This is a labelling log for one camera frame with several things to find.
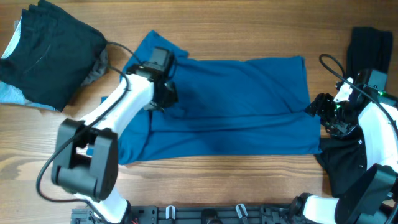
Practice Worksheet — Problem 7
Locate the blue polo shirt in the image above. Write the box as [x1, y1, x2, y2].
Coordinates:
[118, 31, 320, 165]

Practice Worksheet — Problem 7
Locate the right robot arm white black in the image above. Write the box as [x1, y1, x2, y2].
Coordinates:
[286, 69, 397, 223]

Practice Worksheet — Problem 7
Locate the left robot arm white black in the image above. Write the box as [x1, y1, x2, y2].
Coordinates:
[51, 47, 178, 223]

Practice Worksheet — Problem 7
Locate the black garment with white logo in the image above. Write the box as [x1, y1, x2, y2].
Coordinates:
[316, 27, 393, 198]

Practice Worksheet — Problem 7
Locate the folded grey garment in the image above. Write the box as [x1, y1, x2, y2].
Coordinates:
[81, 49, 109, 86]

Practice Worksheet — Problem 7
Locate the folded dark navy garment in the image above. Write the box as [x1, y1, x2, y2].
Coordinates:
[1, 1, 107, 111]

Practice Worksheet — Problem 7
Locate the folded light blue garment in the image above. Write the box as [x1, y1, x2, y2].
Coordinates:
[1, 19, 56, 111]

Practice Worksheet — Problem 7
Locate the left black cable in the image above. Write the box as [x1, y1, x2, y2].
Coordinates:
[35, 41, 144, 224]

